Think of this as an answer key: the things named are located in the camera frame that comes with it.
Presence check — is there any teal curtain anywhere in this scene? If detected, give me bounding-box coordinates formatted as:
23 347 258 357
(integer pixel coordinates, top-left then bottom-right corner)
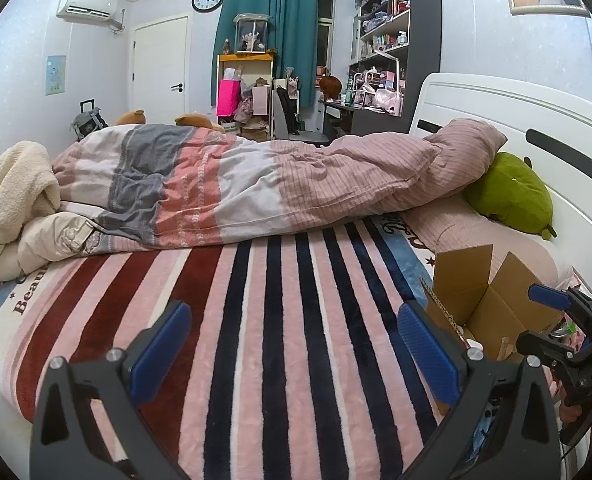
211 0 321 108

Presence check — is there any pale pink paper bag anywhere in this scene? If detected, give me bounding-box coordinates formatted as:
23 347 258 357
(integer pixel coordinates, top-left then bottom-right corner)
252 85 271 117

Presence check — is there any dark grey bookshelf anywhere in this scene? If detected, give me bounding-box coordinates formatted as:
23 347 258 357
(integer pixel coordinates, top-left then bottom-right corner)
348 0 444 137

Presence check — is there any pink ribbed pillow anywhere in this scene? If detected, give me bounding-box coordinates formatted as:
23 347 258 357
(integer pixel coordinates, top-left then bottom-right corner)
401 195 574 291

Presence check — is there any window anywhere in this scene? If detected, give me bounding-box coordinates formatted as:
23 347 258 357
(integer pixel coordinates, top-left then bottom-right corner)
318 0 337 68

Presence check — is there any bright pink shopping bag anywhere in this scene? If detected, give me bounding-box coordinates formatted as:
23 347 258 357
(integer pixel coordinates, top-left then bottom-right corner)
216 79 243 118

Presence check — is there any cream fleece blanket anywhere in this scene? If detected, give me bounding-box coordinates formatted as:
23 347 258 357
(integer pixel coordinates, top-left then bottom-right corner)
0 140 62 281

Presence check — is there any striped plush blanket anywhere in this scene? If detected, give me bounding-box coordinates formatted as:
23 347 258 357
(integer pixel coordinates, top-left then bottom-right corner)
0 215 451 480

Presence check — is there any small blue wall poster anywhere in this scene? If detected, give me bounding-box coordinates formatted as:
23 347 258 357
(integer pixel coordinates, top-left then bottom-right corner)
45 55 67 96

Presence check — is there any grey trolley bag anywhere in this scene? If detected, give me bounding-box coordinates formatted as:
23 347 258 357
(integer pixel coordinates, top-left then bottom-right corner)
70 100 109 141

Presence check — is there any brown floor carton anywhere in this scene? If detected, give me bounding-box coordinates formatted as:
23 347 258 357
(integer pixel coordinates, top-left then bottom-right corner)
241 115 271 141

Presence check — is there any beige quilted jacket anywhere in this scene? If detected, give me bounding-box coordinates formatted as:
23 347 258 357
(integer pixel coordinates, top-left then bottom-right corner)
16 212 102 273

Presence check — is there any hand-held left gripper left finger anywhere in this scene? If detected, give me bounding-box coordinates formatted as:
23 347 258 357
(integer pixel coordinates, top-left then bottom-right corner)
28 300 194 480

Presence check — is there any pink and grey striped duvet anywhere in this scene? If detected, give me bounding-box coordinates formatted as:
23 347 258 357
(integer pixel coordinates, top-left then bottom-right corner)
51 119 507 253

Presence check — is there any dark desk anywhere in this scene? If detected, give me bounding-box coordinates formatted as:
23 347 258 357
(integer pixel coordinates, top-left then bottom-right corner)
318 97 357 138

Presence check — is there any person's right hand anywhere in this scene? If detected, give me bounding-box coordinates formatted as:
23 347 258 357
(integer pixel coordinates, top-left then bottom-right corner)
557 397 587 426

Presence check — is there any white air conditioner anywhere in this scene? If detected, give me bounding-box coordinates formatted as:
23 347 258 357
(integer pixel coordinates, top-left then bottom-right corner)
56 0 127 31

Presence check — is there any white bed headboard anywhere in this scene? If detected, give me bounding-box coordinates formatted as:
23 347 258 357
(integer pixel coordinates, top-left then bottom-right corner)
408 72 592 296

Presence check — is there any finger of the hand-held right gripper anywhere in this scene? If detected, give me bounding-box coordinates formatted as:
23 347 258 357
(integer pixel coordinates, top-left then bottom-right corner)
516 330 592 406
528 283 592 341

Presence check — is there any white door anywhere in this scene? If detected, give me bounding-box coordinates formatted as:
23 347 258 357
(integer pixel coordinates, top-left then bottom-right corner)
128 16 189 126

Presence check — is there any grey desk chair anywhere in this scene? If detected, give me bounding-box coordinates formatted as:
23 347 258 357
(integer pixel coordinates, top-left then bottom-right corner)
272 87 329 143

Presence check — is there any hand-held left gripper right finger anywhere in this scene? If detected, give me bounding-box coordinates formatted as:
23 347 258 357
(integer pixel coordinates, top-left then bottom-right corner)
398 302 561 480

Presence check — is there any yellow-topped white shelf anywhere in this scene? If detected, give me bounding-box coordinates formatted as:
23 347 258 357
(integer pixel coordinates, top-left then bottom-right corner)
217 52 277 121

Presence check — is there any glass display case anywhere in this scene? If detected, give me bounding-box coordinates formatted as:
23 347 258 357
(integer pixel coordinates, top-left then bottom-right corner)
232 13 271 55

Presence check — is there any cardboard box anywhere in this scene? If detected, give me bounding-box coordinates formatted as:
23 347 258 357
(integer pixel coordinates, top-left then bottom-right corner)
420 244 566 363

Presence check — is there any green plush toy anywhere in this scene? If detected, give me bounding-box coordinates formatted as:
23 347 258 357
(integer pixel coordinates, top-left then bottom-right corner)
463 152 559 238

